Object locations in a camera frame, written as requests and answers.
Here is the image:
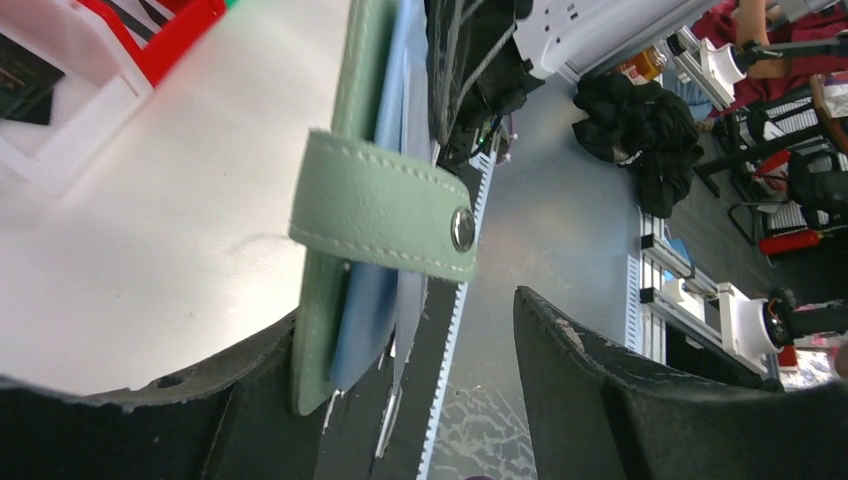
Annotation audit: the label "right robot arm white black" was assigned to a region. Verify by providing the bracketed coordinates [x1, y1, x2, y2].
[424, 1, 733, 167]

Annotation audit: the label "white slotted cable duct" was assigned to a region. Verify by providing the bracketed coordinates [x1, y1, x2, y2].
[416, 153, 496, 480]

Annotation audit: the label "black cloth heap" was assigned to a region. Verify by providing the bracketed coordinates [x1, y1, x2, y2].
[572, 73, 704, 219]

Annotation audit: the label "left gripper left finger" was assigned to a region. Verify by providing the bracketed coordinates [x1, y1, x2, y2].
[1, 315, 321, 479]

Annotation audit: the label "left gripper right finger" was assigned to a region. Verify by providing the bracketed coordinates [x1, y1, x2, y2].
[513, 286, 847, 479]

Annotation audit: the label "red plastic bin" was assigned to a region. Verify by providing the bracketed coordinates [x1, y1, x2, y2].
[78, 0, 230, 87]

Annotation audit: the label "white cards in red bin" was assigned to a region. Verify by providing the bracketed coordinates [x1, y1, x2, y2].
[103, 0, 175, 47]

